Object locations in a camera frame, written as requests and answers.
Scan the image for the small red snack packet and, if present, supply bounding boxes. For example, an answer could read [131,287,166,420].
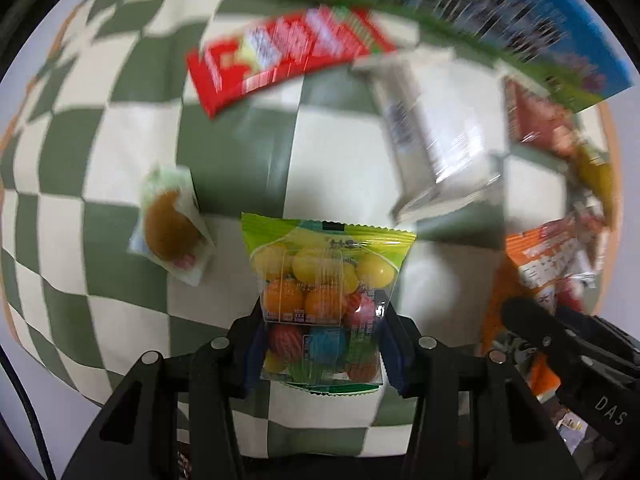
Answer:
[502,77,581,158]

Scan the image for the black cable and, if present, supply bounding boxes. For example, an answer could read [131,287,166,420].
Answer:
[0,345,57,480]

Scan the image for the yellow snack packet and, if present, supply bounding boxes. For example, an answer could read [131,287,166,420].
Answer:
[570,142,618,221]

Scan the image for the silver white snack packet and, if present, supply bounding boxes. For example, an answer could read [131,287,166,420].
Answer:
[350,50,506,223]

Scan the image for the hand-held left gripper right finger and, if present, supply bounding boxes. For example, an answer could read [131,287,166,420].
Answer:
[377,305,583,480]

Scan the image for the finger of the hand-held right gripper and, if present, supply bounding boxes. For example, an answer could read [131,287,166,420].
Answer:
[500,297,583,363]

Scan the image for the green white checkered mat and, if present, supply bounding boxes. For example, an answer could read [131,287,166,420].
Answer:
[0,0,616,461]

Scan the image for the orange snack packet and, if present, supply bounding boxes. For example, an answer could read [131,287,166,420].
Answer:
[480,220,611,401]

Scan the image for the blue green carton box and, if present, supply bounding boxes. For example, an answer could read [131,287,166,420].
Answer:
[272,0,632,113]

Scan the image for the long red snack packet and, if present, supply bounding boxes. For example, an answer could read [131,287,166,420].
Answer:
[186,6,398,120]

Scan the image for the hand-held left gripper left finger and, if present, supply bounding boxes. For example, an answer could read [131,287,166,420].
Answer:
[60,305,271,480]

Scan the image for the small brown cake packet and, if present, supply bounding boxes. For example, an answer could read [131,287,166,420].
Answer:
[127,162,216,287]

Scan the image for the colourful gumball candy bag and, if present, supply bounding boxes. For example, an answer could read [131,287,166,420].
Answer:
[241,212,417,396]

